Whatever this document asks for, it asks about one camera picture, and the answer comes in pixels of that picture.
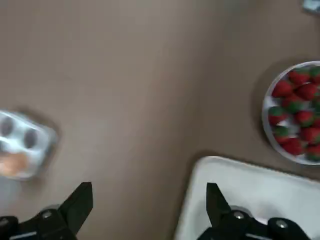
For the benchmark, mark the white rectangular tray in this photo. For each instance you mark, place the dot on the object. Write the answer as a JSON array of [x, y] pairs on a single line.
[[250, 180]]

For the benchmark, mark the pile of red strawberries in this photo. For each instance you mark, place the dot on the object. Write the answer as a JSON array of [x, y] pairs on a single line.
[[300, 117]]

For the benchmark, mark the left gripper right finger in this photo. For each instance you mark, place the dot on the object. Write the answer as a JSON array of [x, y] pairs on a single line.
[[220, 210]]

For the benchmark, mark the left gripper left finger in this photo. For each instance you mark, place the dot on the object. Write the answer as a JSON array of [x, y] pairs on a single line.
[[72, 207]]

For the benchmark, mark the brown egg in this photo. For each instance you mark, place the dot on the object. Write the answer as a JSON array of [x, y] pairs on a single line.
[[15, 163]]

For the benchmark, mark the white round plate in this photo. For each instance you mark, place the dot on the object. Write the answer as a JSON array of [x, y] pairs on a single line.
[[267, 117]]

